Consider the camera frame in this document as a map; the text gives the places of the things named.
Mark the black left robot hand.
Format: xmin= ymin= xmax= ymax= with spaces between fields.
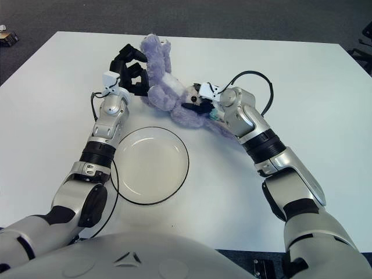
xmin=109 ymin=43 xmax=151 ymax=97

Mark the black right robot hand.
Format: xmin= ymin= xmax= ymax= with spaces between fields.
xmin=183 ymin=83 xmax=217 ymax=116

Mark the purple plush bunny doll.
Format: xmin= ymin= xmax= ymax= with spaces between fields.
xmin=140 ymin=34 xmax=242 ymax=140

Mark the white plate with black rim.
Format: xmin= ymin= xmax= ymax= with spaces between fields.
xmin=115 ymin=126 xmax=190 ymax=206

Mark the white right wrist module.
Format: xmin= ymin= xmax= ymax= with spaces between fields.
xmin=198 ymin=82 xmax=226 ymax=102

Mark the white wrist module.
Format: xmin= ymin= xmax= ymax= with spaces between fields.
xmin=198 ymin=82 xmax=226 ymax=102
xmin=103 ymin=71 xmax=121 ymax=90

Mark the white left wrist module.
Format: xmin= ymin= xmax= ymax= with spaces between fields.
xmin=103 ymin=71 xmax=121 ymax=90

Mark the black cardboard box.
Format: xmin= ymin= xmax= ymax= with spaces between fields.
xmin=0 ymin=31 xmax=20 ymax=46

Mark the silver robot torso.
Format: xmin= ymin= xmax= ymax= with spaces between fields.
xmin=0 ymin=232 xmax=251 ymax=279

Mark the black office chair base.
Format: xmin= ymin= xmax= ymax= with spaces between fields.
xmin=347 ymin=23 xmax=372 ymax=69

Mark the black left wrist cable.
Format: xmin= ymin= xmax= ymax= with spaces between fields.
xmin=75 ymin=91 xmax=120 ymax=239

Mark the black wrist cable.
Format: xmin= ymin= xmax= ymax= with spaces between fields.
xmin=75 ymin=91 xmax=120 ymax=239
xmin=222 ymin=69 xmax=276 ymax=116

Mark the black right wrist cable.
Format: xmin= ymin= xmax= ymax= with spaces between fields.
xmin=222 ymin=69 xmax=276 ymax=116

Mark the metal table leg bracket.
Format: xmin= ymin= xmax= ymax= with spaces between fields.
xmin=252 ymin=258 xmax=276 ymax=279

